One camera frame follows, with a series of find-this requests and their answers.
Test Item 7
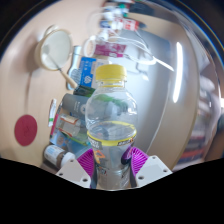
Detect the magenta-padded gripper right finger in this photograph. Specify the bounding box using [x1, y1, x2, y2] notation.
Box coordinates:
[128, 145, 174, 189]

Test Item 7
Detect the flat round red coaster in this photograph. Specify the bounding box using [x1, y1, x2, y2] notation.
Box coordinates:
[13, 114, 39, 147]

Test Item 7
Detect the slim green-capped bottle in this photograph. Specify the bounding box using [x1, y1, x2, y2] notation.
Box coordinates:
[49, 128, 89, 151]

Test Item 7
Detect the white marker pen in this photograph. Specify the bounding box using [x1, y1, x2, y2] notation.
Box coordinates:
[48, 98, 58, 128]

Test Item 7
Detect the white LED light bar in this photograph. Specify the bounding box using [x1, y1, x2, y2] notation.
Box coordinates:
[172, 41, 184, 104]

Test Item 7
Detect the clear yellow-capped drink bottle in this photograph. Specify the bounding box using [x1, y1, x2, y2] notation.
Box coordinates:
[84, 63, 139, 191]

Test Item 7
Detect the white charging cable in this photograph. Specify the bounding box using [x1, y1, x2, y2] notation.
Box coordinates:
[89, 11, 174, 73]

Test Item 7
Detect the red and white canister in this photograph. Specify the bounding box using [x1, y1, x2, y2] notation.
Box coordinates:
[121, 18, 141, 32]

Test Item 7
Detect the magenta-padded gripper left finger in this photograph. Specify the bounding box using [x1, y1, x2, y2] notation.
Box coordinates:
[54, 147, 98, 190]

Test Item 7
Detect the pink packet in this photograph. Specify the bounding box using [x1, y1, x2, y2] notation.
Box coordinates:
[88, 39, 129, 60]

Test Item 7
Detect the wooden-handled spoon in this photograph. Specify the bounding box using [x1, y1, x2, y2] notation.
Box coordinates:
[44, 49, 78, 88]

